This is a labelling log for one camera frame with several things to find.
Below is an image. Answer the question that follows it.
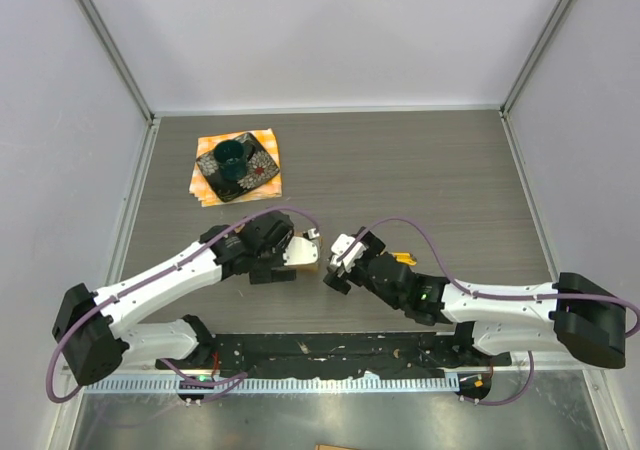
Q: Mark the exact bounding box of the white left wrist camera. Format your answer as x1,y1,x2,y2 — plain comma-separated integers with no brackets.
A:
282,228,322,270

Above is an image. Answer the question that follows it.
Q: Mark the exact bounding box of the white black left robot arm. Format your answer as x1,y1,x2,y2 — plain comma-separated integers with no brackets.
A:
51,208,319,388

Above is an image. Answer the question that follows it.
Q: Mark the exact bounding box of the black patterned tray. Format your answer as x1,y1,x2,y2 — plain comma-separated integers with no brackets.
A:
195,130,281,204

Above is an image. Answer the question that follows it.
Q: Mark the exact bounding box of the orange checkered cloth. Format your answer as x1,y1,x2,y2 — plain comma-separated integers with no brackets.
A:
187,127,284,209

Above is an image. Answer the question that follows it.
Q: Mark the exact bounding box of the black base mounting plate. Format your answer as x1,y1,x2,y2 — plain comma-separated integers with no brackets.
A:
173,332,512,380

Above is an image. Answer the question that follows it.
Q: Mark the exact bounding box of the brown cardboard express box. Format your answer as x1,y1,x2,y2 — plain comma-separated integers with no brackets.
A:
294,227,323,272

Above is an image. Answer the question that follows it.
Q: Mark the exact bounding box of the white slotted cable duct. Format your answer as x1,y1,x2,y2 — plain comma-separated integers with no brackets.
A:
85,373,459,395

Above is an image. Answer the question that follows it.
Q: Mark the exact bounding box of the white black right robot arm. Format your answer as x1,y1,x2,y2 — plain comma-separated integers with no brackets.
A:
324,232,626,369

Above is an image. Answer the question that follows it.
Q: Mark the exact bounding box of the dark green round bowl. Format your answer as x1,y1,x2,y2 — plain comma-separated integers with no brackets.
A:
213,140,255,181

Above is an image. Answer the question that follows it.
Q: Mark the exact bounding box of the cardboard box on floor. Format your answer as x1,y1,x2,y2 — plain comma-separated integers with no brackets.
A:
314,444,358,450

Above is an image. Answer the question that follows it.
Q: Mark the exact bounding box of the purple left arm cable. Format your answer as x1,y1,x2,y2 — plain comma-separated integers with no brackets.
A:
45,205,321,406

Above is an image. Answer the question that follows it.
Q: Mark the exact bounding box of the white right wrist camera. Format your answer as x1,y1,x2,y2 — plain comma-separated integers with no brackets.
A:
327,233,367,276

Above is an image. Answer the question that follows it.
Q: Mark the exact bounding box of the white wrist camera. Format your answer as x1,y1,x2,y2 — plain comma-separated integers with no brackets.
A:
327,233,367,276
282,228,322,270

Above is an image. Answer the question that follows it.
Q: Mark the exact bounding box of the yellow utility knife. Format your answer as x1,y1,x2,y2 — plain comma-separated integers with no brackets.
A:
391,252,417,266

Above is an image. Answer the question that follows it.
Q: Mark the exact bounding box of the aluminium frame rail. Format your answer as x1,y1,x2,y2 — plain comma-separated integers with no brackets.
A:
62,330,611,375

